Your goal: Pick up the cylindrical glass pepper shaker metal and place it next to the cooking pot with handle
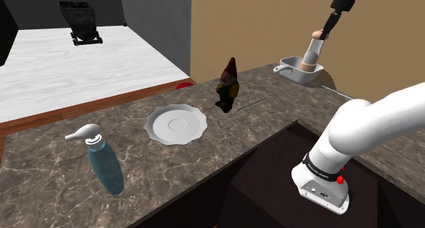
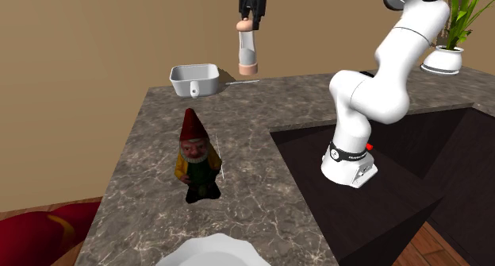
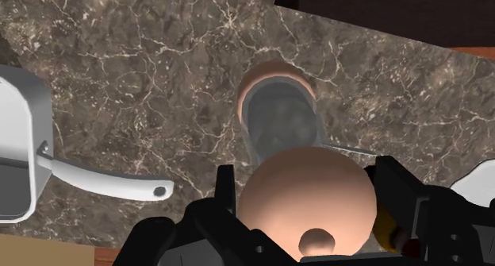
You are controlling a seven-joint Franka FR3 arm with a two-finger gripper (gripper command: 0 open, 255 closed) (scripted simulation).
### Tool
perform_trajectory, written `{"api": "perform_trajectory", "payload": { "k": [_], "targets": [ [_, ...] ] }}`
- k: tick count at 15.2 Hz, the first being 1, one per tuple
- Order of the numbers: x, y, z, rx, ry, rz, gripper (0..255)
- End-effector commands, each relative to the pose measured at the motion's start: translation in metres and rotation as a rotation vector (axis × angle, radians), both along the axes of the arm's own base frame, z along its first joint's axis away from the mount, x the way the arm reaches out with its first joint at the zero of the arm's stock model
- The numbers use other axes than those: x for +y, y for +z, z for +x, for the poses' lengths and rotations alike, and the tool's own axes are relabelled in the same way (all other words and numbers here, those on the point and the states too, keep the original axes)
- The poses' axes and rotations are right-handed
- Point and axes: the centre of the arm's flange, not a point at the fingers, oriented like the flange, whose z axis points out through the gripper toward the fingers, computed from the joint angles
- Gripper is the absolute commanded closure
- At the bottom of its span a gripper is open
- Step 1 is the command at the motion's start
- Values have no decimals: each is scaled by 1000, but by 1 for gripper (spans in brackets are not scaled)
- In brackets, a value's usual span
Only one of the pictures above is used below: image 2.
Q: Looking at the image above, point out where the clear and tan pepper mill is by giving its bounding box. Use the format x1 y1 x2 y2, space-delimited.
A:
236 18 259 76

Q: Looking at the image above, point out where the garden gnome figure red hat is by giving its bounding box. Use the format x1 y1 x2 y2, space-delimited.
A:
174 107 224 205

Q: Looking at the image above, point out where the green plant in white pot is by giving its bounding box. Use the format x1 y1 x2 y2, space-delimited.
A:
420 0 495 76

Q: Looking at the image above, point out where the dark robot stand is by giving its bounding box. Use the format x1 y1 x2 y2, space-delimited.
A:
269 106 495 266

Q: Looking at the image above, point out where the white scalloped plate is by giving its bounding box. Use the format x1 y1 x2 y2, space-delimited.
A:
154 233 271 266

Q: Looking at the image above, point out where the red upholstered seat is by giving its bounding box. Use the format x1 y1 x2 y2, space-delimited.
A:
0 202 102 266

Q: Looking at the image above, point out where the white square dish with handle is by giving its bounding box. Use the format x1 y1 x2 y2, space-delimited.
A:
169 63 221 100

